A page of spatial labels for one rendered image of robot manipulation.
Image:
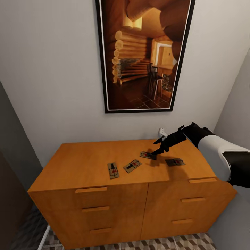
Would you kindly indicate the cabinet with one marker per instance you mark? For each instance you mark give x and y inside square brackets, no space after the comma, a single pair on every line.
[84,207]

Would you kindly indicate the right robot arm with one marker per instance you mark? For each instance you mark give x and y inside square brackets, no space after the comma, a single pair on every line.
[229,162]

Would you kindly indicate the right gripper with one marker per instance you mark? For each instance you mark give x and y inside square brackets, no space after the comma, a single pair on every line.
[165,144]

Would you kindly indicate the door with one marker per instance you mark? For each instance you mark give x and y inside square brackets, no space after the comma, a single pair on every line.
[22,225]

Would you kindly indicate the mousetrap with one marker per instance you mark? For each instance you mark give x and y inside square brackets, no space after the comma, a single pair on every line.
[113,170]
[132,165]
[148,155]
[175,162]

